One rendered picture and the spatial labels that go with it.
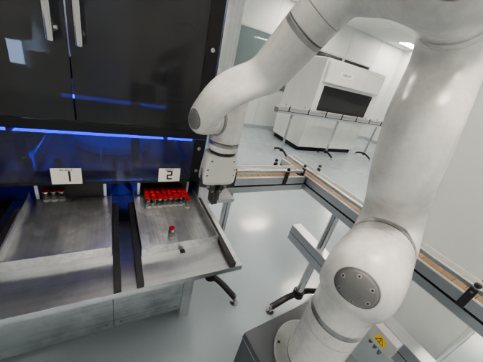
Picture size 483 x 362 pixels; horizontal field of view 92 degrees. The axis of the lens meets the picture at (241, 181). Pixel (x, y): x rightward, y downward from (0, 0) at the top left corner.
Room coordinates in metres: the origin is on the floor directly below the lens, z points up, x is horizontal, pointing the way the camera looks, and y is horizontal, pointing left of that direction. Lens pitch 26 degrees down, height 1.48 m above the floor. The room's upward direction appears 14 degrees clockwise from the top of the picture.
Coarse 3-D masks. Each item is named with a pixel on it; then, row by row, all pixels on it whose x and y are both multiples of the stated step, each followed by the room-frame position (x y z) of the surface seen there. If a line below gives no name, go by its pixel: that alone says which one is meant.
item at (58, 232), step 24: (24, 216) 0.57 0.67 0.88; (48, 216) 0.60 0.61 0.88; (72, 216) 0.62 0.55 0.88; (96, 216) 0.65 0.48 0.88; (24, 240) 0.48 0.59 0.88; (48, 240) 0.50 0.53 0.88; (72, 240) 0.52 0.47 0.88; (96, 240) 0.55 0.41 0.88; (0, 264) 0.37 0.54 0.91; (24, 264) 0.40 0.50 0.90; (48, 264) 0.42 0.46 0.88
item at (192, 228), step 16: (192, 192) 0.94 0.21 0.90; (144, 208) 0.76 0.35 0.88; (160, 208) 0.79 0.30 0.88; (176, 208) 0.81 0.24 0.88; (192, 208) 0.84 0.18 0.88; (144, 224) 0.67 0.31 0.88; (160, 224) 0.69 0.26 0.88; (176, 224) 0.71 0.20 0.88; (192, 224) 0.74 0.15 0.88; (208, 224) 0.74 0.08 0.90; (144, 240) 0.60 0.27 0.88; (160, 240) 0.61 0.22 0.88; (176, 240) 0.63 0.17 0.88; (192, 240) 0.62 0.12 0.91; (208, 240) 0.65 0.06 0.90
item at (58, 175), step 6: (54, 168) 0.64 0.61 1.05; (60, 168) 0.65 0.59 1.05; (66, 168) 0.66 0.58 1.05; (72, 168) 0.66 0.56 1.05; (78, 168) 0.67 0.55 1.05; (54, 174) 0.64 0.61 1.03; (60, 174) 0.65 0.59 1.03; (66, 174) 0.65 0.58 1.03; (72, 174) 0.66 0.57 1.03; (78, 174) 0.67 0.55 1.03; (54, 180) 0.64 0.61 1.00; (60, 180) 0.64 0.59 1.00; (66, 180) 0.65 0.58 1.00; (72, 180) 0.66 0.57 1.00; (78, 180) 0.67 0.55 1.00
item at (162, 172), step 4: (160, 172) 0.82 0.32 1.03; (164, 172) 0.82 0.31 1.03; (168, 172) 0.83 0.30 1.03; (172, 172) 0.84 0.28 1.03; (176, 172) 0.85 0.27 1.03; (160, 176) 0.82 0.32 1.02; (164, 176) 0.82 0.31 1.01; (168, 176) 0.83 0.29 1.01; (172, 176) 0.84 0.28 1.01; (176, 176) 0.85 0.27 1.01; (160, 180) 0.82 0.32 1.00; (164, 180) 0.82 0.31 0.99; (168, 180) 0.83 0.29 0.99; (172, 180) 0.84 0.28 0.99; (176, 180) 0.85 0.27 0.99
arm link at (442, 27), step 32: (320, 0) 0.47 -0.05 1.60; (352, 0) 0.45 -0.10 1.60; (384, 0) 0.38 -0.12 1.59; (416, 0) 0.33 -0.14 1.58; (448, 0) 0.31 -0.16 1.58; (480, 0) 0.30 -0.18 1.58; (320, 32) 0.48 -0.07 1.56; (416, 32) 0.38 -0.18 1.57; (448, 32) 0.33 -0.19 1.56; (480, 32) 0.35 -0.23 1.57
